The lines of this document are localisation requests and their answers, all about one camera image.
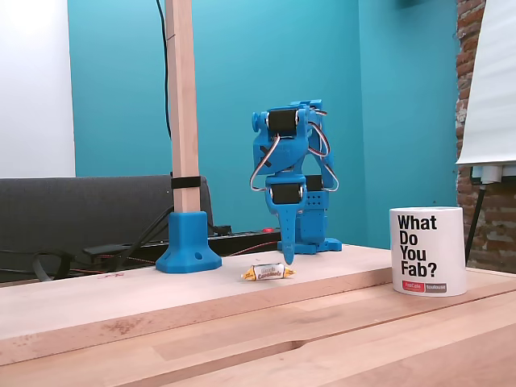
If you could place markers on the caramel sweet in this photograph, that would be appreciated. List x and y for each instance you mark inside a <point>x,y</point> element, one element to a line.
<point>268,272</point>

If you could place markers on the white printed mug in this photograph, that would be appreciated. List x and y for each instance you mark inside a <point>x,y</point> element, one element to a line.
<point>447,250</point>

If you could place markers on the black power strip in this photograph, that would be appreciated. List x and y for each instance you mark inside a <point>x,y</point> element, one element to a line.
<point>242,240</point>

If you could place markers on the flat black device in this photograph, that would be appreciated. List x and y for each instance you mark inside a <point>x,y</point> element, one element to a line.
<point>106,250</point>

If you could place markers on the black flip chart leg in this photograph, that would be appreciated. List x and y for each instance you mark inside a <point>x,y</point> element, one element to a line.
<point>475,221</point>

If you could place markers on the dark grey sofa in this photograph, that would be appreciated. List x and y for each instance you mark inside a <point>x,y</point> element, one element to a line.
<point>80,213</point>

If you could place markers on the blue post base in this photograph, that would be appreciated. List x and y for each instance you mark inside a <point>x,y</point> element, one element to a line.
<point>187,246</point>

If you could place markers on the wooden post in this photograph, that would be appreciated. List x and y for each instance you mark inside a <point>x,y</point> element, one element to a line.
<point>183,101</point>

